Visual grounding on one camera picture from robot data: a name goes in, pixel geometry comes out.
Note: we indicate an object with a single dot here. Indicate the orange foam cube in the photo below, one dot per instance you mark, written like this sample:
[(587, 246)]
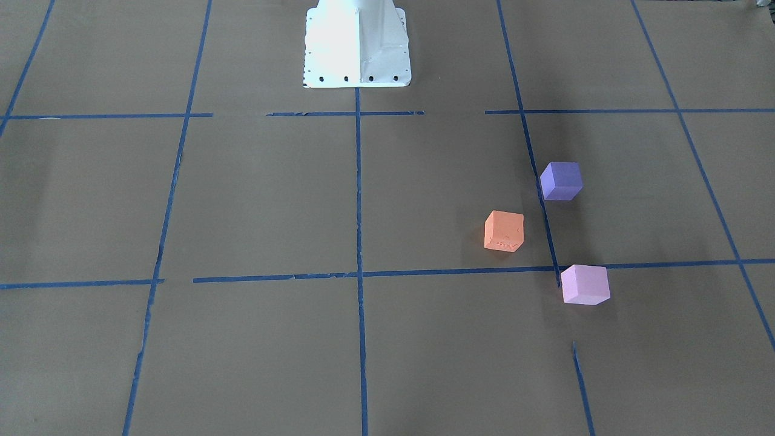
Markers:
[(504, 231)]

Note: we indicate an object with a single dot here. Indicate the purple foam cube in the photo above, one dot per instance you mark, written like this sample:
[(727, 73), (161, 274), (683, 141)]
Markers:
[(561, 181)]

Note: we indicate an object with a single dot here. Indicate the pink foam cube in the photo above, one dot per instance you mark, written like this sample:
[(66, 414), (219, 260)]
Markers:
[(585, 285)]

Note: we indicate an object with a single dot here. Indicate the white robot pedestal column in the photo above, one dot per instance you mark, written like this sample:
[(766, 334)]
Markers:
[(356, 44)]

